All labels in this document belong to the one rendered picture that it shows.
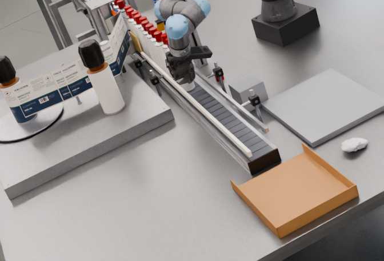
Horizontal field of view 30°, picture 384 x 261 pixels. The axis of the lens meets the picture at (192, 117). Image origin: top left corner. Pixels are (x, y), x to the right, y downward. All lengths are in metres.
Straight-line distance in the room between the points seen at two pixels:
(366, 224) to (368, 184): 0.82
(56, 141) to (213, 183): 0.75
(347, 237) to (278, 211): 0.82
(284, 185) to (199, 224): 0.28
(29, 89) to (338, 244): 1.36
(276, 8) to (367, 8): 0.39
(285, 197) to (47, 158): 0.98
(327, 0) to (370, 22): 0.36
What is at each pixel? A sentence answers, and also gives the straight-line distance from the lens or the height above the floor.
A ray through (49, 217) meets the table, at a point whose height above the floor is 0.83.
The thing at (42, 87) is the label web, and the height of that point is 1.01.
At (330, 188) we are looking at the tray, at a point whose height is 0.83.
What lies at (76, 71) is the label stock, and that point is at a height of 1.02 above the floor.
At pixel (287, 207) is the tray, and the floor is 0.83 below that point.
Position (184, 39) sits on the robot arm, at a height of 1.17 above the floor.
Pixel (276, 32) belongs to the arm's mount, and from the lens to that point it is 2.96.
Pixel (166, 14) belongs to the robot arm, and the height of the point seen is 1.22.
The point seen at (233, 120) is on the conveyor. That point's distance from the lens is 2.47.
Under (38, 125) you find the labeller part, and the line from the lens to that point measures 2.94.
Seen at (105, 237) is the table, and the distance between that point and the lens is 2.25.
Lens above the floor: 2.11
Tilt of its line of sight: 29 degrees down
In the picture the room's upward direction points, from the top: 20 degrees counter-clockwise
